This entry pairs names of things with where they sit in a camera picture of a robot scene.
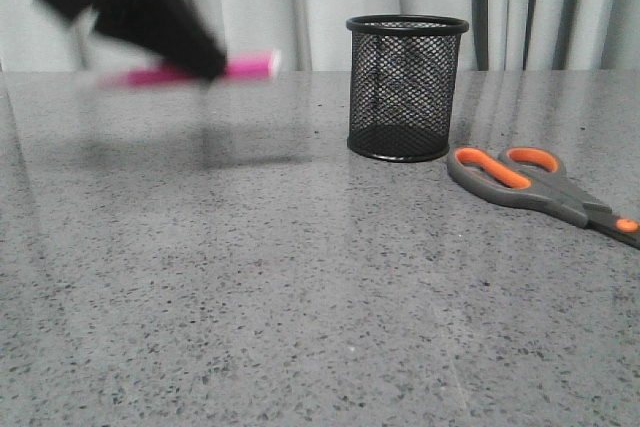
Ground black mesh pen holder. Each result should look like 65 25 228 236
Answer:
346 14 469 163

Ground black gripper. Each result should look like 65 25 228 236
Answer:
43 0 227 81

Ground pink highlighter pen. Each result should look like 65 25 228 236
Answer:
96 49 281 88

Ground grey orange scissors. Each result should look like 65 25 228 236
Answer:
447 146 639 248

